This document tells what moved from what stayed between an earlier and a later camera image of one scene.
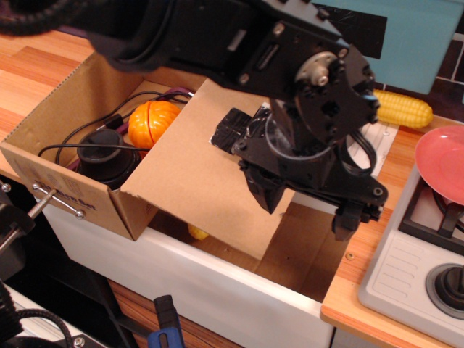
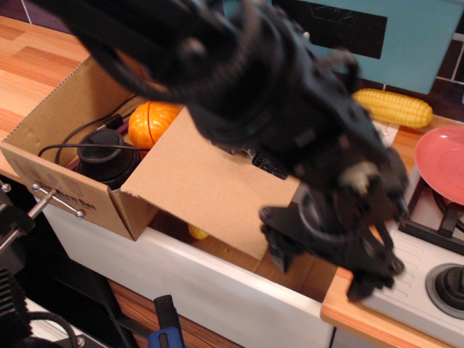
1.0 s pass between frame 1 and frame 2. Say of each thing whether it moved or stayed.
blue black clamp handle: stayed
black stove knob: stayed
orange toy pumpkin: stayed
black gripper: moved
